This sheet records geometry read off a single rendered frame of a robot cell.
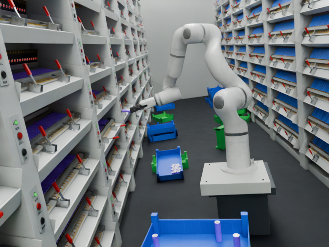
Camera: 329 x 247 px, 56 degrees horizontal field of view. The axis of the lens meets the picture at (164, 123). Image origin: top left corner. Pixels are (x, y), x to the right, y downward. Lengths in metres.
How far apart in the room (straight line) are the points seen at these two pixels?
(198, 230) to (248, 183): 0.52
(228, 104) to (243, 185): 0.38
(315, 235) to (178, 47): 1.20
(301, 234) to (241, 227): 0.77
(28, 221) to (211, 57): 1.14
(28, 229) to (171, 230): 0.44
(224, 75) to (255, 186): 0.56
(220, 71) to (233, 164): 0.48
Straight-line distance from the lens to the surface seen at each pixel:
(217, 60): 1.61
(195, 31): 1.62
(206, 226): 1.03
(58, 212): 1.09
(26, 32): 1.01
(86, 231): 1.34
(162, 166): 2.53
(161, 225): 1.06
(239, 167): 1.63
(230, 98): 1.51
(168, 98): 1.90
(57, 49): 1.47
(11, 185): 0.84
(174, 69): 1.84
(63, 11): 1.46
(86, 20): 2.16
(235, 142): 1.59
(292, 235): 1.75
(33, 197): 0.88
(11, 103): 0.84
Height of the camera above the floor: 0.99
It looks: 14 degrees down
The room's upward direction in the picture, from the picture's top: 8 degrees counter-clockwise
